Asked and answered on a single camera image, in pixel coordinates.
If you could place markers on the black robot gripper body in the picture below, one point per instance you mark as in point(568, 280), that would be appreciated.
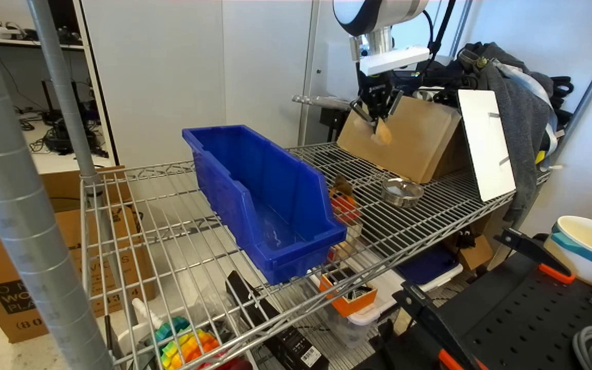
point(379, 98)

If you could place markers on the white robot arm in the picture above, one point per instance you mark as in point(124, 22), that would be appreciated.
point(370, 28)

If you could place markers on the small brown plush toy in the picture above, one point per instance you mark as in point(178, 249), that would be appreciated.
point(341, 186)

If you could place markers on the rainbow coloured toy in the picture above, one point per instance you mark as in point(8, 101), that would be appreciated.
point(182, 344)

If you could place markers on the white rectangular board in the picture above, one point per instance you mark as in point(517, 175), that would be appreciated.
point(485, 142)

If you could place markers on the blue plastic storage bin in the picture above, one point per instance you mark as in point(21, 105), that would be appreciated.
point(275, 204)

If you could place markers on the dark clothes pile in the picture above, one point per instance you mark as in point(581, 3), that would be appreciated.
point(526, 112)

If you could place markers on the orange black small box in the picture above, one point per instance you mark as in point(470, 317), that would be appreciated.
point(350, 300)

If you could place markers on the black orange bar clamp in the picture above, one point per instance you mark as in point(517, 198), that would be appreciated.
point(545, 261)

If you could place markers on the grey metal shelf pole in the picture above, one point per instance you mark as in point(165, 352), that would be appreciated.
point(37, 251)

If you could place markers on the silver wire shelf rack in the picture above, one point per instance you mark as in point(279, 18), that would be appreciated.
point(154, 251)

